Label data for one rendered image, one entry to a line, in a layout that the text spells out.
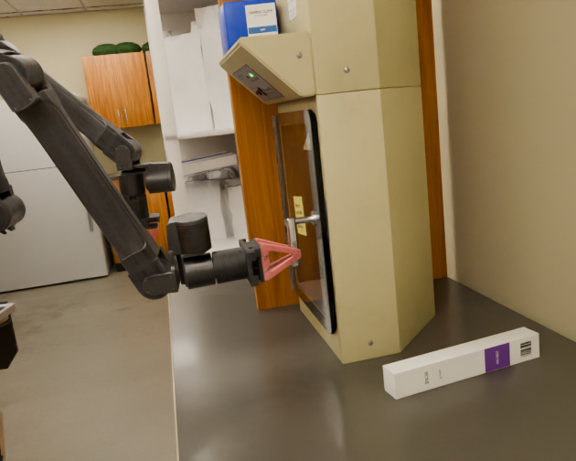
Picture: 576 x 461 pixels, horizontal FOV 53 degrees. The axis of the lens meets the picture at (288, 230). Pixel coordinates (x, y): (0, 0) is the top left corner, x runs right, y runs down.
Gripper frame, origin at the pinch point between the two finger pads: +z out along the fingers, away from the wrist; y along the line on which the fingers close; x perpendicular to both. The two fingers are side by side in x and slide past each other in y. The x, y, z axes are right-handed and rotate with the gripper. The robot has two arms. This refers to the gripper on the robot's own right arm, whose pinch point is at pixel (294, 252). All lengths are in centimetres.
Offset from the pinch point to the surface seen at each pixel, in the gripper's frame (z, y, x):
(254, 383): -11.2, -5.7, 20.1
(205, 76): 0, 126, -42
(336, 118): 8.9, -5.3, -22.5
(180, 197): -17, 111, 0
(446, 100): 49, 33, -22
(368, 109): 14.6, -5.3, -23.3
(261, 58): -2.2, -5.3, -33.4
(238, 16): -2.0, 13.6, -42.9
